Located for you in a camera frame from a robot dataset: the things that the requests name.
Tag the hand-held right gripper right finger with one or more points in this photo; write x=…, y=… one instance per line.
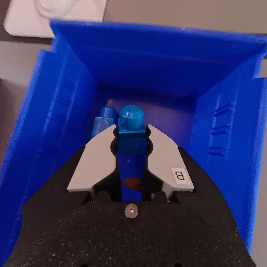
x=164, y=158

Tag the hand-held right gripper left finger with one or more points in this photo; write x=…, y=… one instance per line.
x=93, y=164

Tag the blue plastic block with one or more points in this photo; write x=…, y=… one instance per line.
x=131, y=141
x=102, y=125

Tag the blue plastic bin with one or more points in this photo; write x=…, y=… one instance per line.
x=146, y=62

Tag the person's right hand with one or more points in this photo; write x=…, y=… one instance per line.
x=132, y=183

